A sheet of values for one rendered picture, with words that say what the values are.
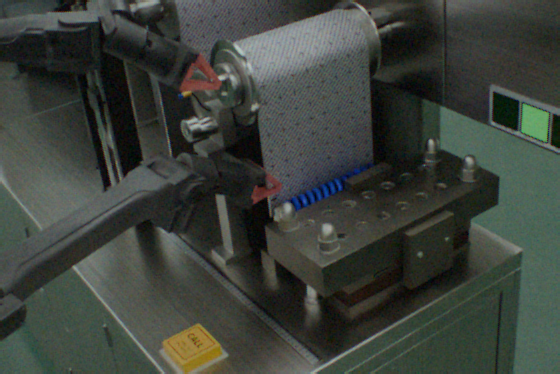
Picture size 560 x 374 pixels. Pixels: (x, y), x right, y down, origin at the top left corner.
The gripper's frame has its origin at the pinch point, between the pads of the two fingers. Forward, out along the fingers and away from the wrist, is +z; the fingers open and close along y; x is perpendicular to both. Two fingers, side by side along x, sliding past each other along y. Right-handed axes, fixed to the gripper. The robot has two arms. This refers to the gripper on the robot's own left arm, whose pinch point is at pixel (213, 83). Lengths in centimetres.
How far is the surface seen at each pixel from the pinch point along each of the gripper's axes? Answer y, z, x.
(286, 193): 2.8, 20.9, -11.7
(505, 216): -89, 191, 3
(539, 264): -58, 183, -7
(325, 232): 20.1, 18.1, -13.0
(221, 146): -3.7, 8.7, -9.2
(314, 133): 3.0, 20.4, -0.1
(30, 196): -56, 1, -41
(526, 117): 30, 37, 17
